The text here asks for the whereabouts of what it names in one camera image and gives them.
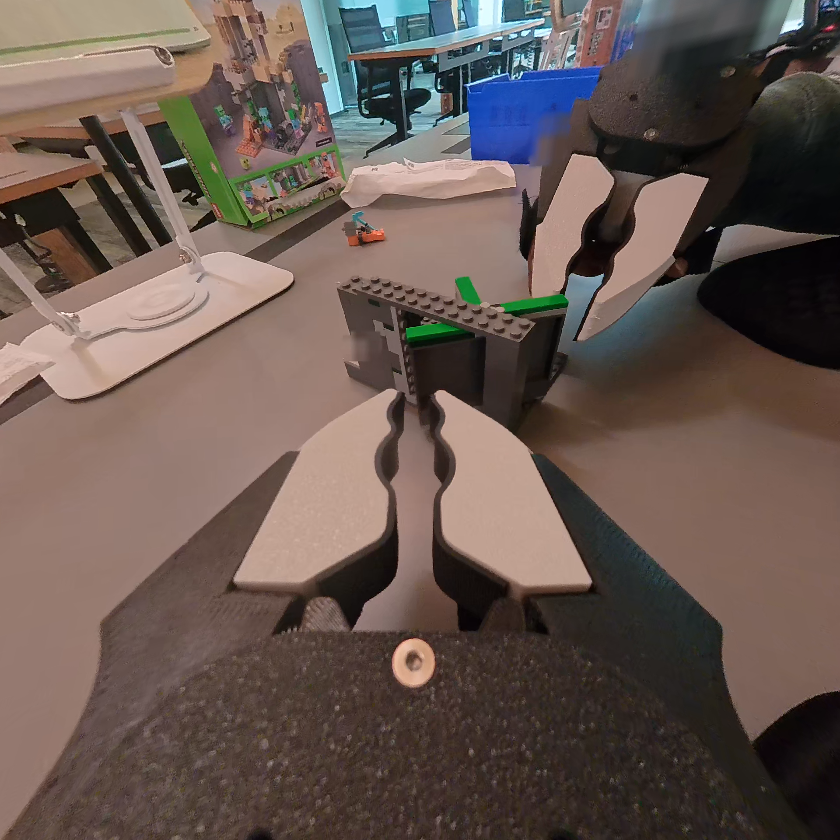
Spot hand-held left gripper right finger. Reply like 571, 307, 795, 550
430, 390, 593, 601

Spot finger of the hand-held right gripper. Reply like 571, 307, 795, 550
528, 154, 616, 298
575, 174, 711, 342

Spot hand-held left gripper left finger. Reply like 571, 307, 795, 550
233, 388, 401, 611

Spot grey brick wall model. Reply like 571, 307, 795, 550
336, 276, 569, 434

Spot long dark grey studded plate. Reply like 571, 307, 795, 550
336, 276, 536, 345

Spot building instruction booklet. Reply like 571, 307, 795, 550
0, 0, 212, 63

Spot black mesh desk chair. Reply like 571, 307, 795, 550
697, 233, 840, 840

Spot grey desk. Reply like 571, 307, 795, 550
0, 112, 840, 840

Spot person's right hand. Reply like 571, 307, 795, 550
666, 226, 723, 280

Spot orange cardboard boxes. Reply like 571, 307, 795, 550
545, 0, 637, 70

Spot blue plastic bin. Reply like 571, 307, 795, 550
464, 64, 606, 165

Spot crumpled white paper bag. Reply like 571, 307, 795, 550
339, 159, 517, 208

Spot orange toy brick figure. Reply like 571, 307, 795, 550
343, 210, 387, 248

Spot wooden background table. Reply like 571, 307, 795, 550
346, 18, 547, 132

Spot black office chair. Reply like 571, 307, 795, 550
339, 5, 432, 127

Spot white adjustable book stand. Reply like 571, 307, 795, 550
0, 42, 294, 401

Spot green toy brick set box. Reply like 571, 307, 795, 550
157, 0, 347, 231

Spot small printed paper bag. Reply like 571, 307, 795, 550
0, 341, 56, 406

